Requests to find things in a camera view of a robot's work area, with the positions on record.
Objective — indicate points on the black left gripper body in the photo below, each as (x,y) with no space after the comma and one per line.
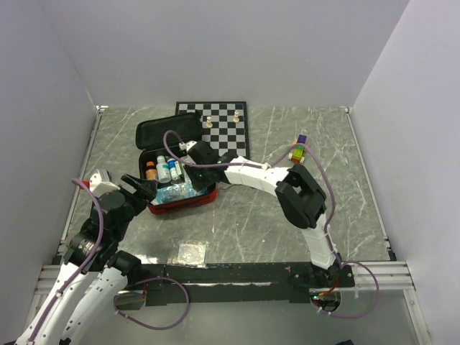
(131,209)

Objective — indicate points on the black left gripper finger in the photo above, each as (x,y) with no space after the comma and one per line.
(146,192)
(136,183)

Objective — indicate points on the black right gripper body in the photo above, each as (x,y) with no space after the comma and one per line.
(199,176)

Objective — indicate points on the brown bottle orange cap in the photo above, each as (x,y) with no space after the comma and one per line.
(150,171)

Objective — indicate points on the blue wipes packet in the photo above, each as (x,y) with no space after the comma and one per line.
(173,193)

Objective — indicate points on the white medicine bottle green label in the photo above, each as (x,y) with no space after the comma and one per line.
(163,171)

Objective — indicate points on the small dropper bottle blue label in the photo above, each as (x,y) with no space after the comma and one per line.
(173,168)

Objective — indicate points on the red black medicine case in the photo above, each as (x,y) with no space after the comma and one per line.
(149,139)

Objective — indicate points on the small green box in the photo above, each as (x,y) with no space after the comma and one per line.
(182,169)

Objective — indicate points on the black handled scissors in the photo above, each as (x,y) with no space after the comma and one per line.
(225,187)

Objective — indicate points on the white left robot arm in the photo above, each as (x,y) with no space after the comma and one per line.
(94,270)

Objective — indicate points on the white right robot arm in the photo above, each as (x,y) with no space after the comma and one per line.
(302,200)

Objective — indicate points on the cream chess pawn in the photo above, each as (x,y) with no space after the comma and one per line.
(209,123)

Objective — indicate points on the black white chessboard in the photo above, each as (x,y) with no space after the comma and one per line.
(225,135)

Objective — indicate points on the clear flat plastic pouch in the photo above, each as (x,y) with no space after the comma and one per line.
(188,253)

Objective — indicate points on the colourful toy block car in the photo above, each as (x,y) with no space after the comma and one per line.
(296,155)

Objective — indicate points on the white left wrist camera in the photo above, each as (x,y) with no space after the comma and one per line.
(99,187)

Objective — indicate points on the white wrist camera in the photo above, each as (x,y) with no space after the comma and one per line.
(99,187)
(186,146)

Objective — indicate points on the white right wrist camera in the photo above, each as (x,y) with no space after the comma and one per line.
(186,146)

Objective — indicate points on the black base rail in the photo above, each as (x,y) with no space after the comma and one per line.
(164,284)

